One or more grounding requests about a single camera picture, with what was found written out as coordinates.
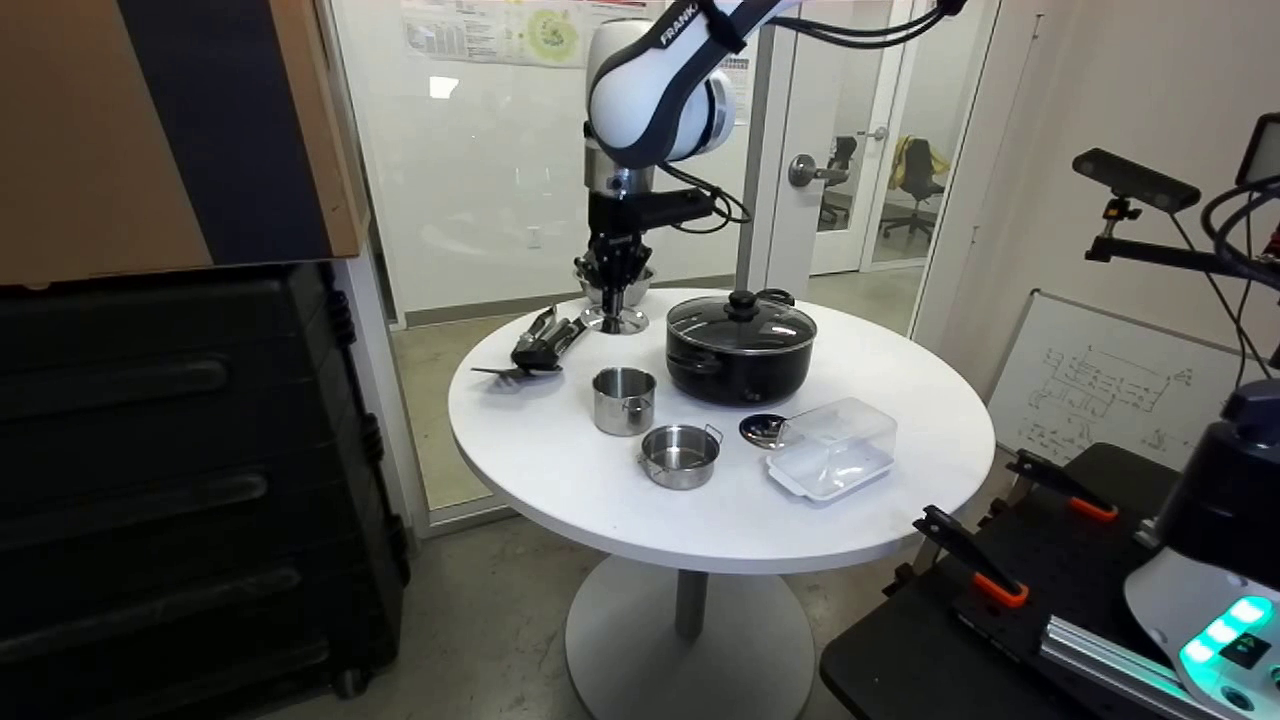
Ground grey slotted spatula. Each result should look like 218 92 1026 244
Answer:
466 357 568 398

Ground white whiteboard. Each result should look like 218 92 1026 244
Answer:
984 290 1252 475

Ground silver door handle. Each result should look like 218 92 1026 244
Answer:
784 148 841 191

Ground small metal bowl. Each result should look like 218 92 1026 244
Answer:
738 409 796 451

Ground glass lid black knob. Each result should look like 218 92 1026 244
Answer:
665 284 819 365

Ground steel cup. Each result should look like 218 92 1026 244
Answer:
587 365 665 439

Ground white table pedestal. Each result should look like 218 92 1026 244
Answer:
561 552 819 720

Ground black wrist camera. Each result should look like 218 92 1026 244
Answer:
639 186 726 237

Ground silver aluminium rail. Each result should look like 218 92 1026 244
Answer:
1038 611 1212 720

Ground white framed glass door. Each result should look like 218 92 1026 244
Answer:
738 0 929 300

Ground black clamp orange handle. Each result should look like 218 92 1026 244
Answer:
909 502 1038 615
1003 443 1126 530

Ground black robot mounting bench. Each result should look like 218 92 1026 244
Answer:
816 438 1280 720

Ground black stereo camera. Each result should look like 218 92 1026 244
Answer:
1070 143 1209 219

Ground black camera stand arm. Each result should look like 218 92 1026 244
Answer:
1079 198 1280 294

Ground black office chair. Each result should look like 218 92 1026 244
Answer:
880 137 950 247

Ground black handled kitchen utensil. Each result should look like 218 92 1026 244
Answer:
510 300 591 375

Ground paper posters on glass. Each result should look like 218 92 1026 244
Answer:
398 0 591 74

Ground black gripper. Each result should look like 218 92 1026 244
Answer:
583 190 660 325

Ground brown cardboard box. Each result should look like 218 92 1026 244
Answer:
0 0 371 294

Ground black cooking pot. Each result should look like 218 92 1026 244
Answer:
660 284 825 411

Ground small steel bowl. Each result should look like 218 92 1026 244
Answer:
635 422 729 498

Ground black hard equipment case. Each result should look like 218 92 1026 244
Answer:
0 255 414 720

